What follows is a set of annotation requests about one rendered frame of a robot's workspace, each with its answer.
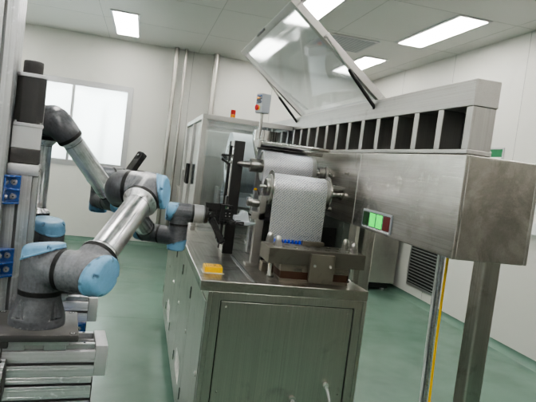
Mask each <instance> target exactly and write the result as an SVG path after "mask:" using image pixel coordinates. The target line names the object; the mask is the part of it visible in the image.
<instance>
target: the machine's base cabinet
mask: <svg viewBox="0 0 536 402"><path fill-rule="evenodd" d="M163 292H164V295H163V302H162V305H163V312H164V324H165V331H166V338H167V350H168V356H169V363H170V370H171V382H172V389H173V396H174V402H289V401H288V397H289V396H294V397H295V399H296V401H295V402H328V399H327V394H326V390H325V388H323V386H322V384H323V383H324V382H327V383H328V384H329V387H328V390H329V396H330V402H353V399H354V393H355V387H356V381H357V370H358V364H359V358H360V352H361V341H362V335H363V329H364V323H365V312H366V306H367V302H366V301H352V300H339V299H327V298H304V297H291V296H279V295H267V294H244V293H231V292H219V291H207V290H200V288H199V285H198V283H197V281H196V279H195V275H194V273H193V271H192V269H191V266H190V263H189V261H188V259H187V256H186V254H185V252H184V250H183V251H172V250H168V253H167V266H166V274H165V281H164V288H163Z"/></svg>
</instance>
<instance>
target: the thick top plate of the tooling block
mask: <svg viewBox="0 0 536 402"><path fill-rule="evenodd" d="M273 245H274V244H273V243H267V242H265V241H261V246H260V252H259V255H260V256H261V257H262V258H263V259H265V260H266V261H267V262H268V263H277V264H287V265H297V266H309V258H310V254H323V255H332V256H335V257H336V261H335V267H334V268H337V269H347V270H364V269H365V259H366V256H365V255H363V254H360V253H358V252H357V253H358V254H350V253H349V252H350V249H349V250H342V249H341V248H336V247H327V246H324V247H319V246H303V245H302V244H293V243H282V248H279V247H274V246H273Z"/></svg>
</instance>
